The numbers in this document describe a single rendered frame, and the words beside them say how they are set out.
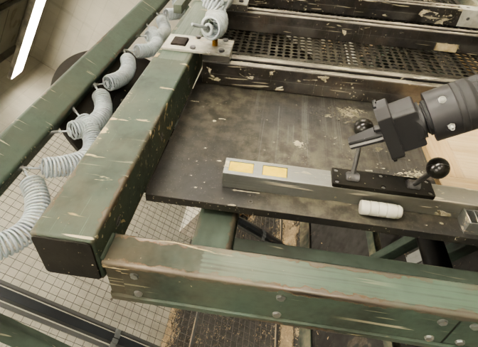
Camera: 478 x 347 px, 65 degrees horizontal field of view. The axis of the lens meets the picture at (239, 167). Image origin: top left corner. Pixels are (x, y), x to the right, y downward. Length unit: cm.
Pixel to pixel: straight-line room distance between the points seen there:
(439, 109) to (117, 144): 57
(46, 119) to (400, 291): 113
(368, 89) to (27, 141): 101
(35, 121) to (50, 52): 655
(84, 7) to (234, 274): 677
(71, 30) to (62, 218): 690
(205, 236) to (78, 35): 684
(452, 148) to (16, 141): 119
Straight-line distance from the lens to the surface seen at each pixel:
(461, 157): 103
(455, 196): 86
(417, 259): 236
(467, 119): 70
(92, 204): 64
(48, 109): 140
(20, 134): 131
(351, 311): 64
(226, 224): 77
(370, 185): 79
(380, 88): 114
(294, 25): 151
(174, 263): 61
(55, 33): 765
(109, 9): 701
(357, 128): 74
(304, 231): 221
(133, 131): 78
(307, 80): 111
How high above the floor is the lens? 191
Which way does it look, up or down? 17 degrees down
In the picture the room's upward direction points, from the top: 58 degrees counter-clockwise
